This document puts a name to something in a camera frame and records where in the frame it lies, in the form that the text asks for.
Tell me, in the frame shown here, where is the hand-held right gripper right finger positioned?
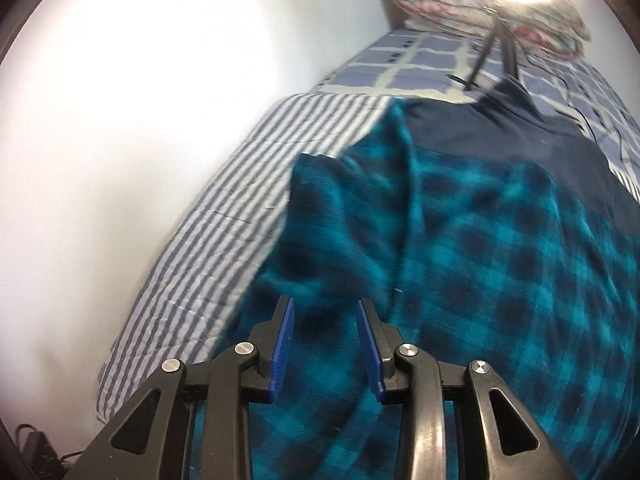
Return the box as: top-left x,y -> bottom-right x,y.
356,298 -> 576,480

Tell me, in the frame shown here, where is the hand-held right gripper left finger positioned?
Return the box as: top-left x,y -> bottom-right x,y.
65,296 -> 296,480

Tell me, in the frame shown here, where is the teal plaid fleece jacket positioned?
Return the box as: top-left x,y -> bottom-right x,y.
192,77 -> 640,480

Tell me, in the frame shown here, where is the blue white striped quilt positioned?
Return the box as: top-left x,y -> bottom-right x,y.
96,92 -> 396,423

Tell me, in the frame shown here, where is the black power adapter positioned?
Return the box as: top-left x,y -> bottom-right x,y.
15,424 -> 76,476

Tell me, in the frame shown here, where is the blue checked bedsheet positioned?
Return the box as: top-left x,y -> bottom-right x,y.
320,27 -> 640,171

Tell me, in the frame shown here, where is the folded floral quilt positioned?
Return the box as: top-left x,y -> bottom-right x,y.
392,0 -> 593,58

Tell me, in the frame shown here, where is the black cable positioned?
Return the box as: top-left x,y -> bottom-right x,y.
480,5 -> 631,161

